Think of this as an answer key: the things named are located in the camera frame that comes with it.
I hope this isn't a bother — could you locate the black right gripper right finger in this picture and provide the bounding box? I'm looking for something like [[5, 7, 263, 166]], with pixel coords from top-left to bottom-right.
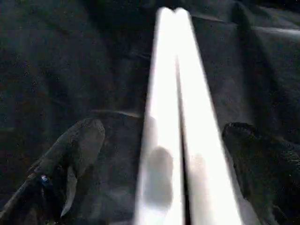
[[221, 121, 300, 225]]

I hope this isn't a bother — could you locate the black plastic mat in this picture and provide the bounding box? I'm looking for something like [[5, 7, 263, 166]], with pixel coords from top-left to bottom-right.
[[0, 0, 300, 225]]

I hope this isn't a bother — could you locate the white plastic table leg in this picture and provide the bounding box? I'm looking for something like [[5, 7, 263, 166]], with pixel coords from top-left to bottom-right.
[[173, 7, 263, 225], [135, 7, 186, 225]]

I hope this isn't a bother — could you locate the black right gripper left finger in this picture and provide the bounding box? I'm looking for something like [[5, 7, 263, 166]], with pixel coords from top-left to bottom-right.
[[0, 118, 105, 225]]

